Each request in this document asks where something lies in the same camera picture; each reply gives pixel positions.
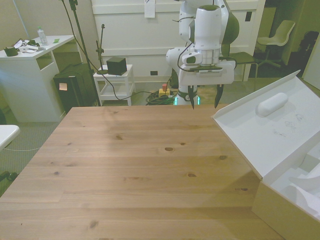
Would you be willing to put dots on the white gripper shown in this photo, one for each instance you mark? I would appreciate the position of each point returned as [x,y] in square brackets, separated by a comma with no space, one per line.
[226,75]

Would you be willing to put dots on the cardboard box with hinged lid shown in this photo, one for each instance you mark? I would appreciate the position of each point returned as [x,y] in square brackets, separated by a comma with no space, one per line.
[250,135]

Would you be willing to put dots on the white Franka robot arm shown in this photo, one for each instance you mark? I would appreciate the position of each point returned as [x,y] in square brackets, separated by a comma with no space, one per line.
[207,30]

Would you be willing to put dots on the white moulded box insert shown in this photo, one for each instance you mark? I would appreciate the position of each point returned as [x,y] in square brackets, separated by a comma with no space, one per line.
[311,172]

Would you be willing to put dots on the red yellow emergency stop button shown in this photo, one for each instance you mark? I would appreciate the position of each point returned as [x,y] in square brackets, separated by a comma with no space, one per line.
[164,91]

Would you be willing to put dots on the dark chair with metal legs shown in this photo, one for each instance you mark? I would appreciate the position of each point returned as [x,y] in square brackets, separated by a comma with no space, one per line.
[245,58]

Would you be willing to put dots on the white oblong foam pad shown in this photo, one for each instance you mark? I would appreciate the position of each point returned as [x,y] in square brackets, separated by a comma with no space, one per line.
[271,104]

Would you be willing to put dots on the white side table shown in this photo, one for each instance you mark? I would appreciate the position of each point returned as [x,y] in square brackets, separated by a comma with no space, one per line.
[126,75]

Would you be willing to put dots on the white swivel chair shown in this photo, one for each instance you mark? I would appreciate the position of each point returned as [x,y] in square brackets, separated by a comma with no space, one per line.
[272,40]

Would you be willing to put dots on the black cube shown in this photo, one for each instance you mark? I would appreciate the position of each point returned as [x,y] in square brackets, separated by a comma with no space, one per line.
[115,66]

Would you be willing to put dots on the white cabinet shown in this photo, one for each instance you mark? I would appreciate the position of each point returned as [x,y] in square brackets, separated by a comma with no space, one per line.
[313,72]

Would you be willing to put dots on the short black microphone stand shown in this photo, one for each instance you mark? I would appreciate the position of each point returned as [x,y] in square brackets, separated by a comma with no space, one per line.
[100,51]

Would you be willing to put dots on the black bag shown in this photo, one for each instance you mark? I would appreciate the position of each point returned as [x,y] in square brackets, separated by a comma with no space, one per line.
[310,41]

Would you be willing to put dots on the black computer tower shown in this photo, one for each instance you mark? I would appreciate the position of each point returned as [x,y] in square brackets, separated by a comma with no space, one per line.
[75,92]

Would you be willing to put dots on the tall black tripod stand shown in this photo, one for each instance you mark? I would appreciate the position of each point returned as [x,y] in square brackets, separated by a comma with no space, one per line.
[80,32]

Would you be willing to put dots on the orange sticky note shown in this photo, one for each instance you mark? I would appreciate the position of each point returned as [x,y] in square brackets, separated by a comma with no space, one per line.
[63,86]

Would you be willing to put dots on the green sticky note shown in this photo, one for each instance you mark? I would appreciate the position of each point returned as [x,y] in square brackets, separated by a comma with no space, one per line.
[56,40]

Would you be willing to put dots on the clear plastic water bottle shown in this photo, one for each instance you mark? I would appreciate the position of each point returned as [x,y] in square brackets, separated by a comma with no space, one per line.
[42,37]

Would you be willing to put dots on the white desk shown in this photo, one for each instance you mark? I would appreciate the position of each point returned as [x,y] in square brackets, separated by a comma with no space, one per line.
[22,80]

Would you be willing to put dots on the white rounded table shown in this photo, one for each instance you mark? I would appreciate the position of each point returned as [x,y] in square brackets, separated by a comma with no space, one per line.
[7,133]

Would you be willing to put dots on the black wheeled base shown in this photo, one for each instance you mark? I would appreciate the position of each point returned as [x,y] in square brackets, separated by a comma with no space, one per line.
[7,176]

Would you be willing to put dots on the black wall outlet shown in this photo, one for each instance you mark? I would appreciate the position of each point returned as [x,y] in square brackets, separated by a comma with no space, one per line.
[154,73]

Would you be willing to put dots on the black wall switch plate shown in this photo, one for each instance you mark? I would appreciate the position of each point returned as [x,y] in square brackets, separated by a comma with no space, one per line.
[248,16]

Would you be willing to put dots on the white paper sheet on wall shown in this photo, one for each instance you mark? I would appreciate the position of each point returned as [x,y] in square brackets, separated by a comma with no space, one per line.
[149,8]

